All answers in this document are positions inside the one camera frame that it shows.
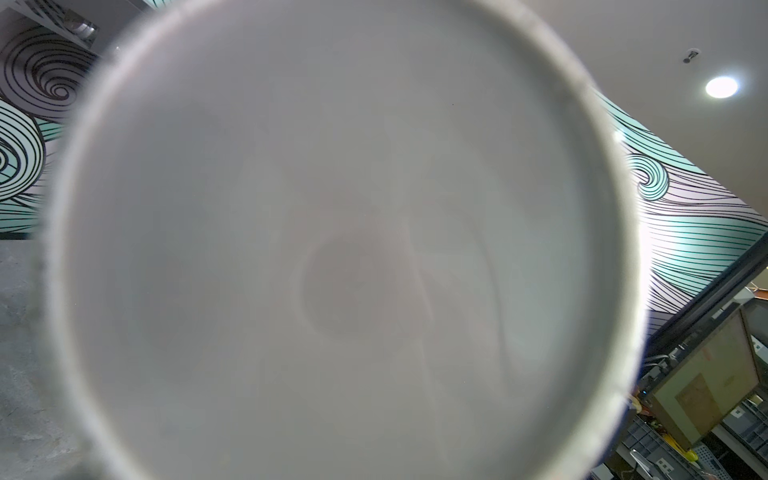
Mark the cardboard box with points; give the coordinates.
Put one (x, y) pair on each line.
(712, 380)

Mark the grey ceramic mug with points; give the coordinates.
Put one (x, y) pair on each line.
(343, 240)

